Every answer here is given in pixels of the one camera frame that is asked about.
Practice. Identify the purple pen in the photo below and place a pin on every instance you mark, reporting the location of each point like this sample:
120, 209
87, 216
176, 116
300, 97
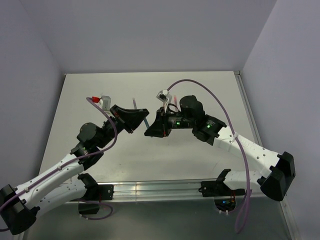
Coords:
134, 103

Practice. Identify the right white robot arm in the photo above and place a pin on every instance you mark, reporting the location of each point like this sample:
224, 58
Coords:
265, 170

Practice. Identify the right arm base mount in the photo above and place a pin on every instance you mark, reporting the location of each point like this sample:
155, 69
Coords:
218, 188

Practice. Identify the blue pen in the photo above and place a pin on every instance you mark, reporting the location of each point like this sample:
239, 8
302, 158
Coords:
146, 123

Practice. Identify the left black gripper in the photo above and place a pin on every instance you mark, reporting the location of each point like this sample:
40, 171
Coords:
128, 120

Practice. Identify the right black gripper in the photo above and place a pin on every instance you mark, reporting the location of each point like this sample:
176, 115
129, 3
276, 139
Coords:
160, 126

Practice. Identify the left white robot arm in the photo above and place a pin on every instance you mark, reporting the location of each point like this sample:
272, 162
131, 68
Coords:
19, 205

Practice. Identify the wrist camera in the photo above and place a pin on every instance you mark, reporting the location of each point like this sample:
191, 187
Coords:
104, 102
165, 97

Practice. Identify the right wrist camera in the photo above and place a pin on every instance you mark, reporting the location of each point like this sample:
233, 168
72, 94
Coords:
165, 97

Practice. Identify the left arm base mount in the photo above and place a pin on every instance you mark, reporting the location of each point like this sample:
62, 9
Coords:
89, 205

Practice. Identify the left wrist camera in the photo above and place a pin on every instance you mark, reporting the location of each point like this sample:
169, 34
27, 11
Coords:
104, 102

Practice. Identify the pink pen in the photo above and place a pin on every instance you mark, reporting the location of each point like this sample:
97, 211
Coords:
175, 100

